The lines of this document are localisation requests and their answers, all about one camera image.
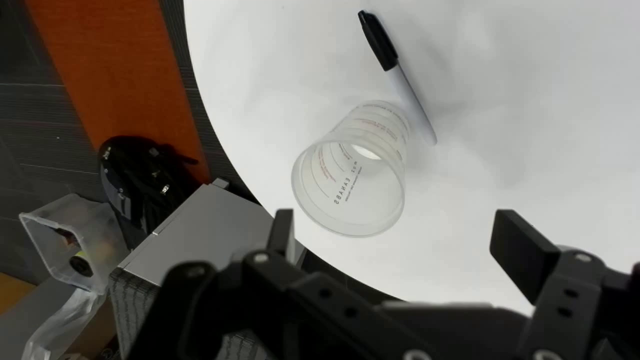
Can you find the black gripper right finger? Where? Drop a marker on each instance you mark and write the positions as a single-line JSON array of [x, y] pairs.
[[581, 309]]

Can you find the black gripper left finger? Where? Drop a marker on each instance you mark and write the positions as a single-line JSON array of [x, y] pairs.
[[294, 315]]

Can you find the clear plastic measuring cup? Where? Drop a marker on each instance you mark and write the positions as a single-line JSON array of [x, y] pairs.
[[351, 181]]

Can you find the black capped grey pen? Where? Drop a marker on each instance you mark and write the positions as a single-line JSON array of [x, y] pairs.
[[389, 61]]

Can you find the grey metal box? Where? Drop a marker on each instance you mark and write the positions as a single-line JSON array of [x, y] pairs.
[[210, 227]]

